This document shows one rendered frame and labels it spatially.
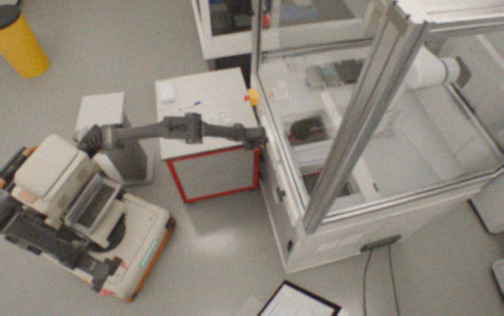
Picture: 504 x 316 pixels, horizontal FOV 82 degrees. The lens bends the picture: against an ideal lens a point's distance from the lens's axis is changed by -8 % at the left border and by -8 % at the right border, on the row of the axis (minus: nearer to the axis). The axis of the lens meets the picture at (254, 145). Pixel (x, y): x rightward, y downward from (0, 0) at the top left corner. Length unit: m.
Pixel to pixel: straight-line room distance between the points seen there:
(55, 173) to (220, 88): 1.20
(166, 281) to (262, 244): 0.71
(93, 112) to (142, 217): 0.75
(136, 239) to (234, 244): 0.68
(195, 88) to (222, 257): 1.19
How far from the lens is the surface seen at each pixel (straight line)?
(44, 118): 3.48
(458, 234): 2.86
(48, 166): 1.24
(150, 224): 2.18
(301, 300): 1.21
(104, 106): 2.17
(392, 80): 0.61
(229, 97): 2.02
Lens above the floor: 2.26
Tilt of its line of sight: 57 degrees down
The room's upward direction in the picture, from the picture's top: 2 degrees clockwise
